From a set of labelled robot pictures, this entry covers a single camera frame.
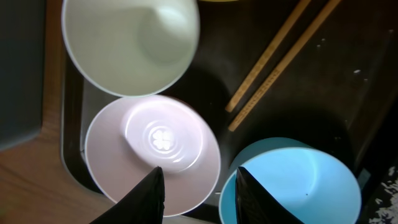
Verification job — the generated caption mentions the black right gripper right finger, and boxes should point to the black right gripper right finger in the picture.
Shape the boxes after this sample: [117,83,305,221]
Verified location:
[235,167,303,224]

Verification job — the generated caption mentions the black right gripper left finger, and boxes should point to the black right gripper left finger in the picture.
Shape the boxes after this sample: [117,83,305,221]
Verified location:
[91,167,165,224]

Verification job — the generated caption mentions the light blue plastic bowl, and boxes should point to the light blue plastic bowl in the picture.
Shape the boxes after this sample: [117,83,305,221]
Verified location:
[218,138,361,224]

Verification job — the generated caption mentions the rice food leftovers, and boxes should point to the rice food leftovers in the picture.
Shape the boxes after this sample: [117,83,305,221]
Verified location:
[368,166,397,224]

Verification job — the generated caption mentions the pale green plastic cup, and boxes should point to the pale green plastic cup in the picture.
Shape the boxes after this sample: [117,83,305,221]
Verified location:
[62,0,200,97]

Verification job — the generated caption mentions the black waste tray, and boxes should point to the black waste tray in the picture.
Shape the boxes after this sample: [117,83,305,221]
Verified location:
[360,159,397,224]

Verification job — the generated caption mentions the dark brown serving tray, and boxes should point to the dark brown serving tray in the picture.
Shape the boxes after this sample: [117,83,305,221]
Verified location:
[60,0,398,223]

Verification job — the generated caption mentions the wooden chopstick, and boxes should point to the wooden chopstick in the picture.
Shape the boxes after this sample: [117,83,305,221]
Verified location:
[225,0,310,112]
[228,0,341,131]

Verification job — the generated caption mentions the yellow plastic plate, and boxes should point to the yellow plastic plate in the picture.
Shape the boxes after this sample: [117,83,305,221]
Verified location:
[199,0,238,2]

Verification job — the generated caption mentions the grey plastic dish rack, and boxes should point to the grey plastic dish rack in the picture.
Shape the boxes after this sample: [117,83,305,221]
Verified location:
[1,0,46,151]

